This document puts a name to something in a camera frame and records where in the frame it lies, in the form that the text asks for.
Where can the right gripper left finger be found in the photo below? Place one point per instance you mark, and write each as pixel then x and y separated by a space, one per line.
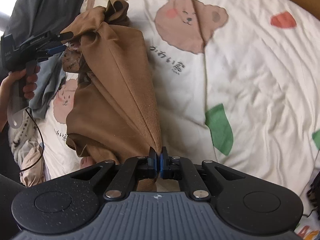
pixel 130 173

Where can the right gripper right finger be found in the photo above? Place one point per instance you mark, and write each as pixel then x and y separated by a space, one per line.
pixel 184 171

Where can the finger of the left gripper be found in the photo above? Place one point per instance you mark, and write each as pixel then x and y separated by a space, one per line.
pixel 64 36
pixel 56 50

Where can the brown t-shirt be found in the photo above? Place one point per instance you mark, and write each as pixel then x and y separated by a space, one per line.
pixel 114 114

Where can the black patterned clothes pile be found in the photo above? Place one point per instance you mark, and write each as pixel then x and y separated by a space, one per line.
pixel 314 192

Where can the person left hand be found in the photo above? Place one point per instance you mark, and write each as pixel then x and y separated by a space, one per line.
pixel 27 90

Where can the grey-blue garment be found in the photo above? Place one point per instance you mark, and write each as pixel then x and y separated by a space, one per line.
pixel 50 77

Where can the dark grey pillow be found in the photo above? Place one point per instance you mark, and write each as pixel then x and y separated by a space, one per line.
pixel 33 17

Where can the cream bear print blanket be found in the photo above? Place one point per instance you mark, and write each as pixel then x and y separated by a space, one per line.
pixel 250 100

